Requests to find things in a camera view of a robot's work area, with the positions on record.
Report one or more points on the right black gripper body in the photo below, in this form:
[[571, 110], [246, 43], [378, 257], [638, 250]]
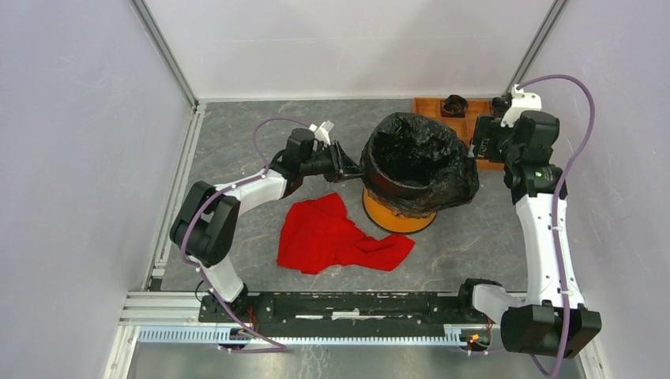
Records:
[[489, 126]]

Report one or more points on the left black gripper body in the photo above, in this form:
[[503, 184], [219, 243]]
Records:
[[325, 163]]

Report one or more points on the orange trash bin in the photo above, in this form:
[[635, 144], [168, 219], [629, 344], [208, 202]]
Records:
[[391, 221]]

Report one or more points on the black trash bag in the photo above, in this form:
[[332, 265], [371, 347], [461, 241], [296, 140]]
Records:
[[415, 166]]

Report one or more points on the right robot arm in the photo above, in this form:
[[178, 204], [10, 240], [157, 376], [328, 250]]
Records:
[[553, 319]]

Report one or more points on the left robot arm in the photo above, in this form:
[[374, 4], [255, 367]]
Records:
[[204, 227]]

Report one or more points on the rolled bag back right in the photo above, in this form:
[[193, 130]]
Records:
[[499, 105]]

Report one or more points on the rolled bag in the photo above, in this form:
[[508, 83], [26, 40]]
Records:
[[499, 105], [454, 106]]

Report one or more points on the rolled bag back left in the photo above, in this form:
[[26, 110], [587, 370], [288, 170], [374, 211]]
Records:
[[454, 106]]

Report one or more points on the orange compartment tray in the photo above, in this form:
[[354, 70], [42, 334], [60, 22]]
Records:
[[464, 127]]

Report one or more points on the red cloth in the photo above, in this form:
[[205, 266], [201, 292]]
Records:
[[318, 234]]

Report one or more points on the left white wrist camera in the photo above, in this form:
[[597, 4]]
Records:
[[321, 132]]

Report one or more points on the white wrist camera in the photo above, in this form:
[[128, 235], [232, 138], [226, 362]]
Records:
[[321, 132], [520, 101]]

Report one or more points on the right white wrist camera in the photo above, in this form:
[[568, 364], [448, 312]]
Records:
[[520, 101]]

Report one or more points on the right aluminium corner post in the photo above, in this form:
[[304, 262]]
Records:
[[542, 33]]

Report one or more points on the aluminium corner post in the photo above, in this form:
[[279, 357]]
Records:
[[542, 33], [151, 26]]

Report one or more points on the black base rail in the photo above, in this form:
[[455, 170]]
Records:
[[348, 318]]

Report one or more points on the left aluminium corner post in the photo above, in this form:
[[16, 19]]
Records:
[[151, 26]]

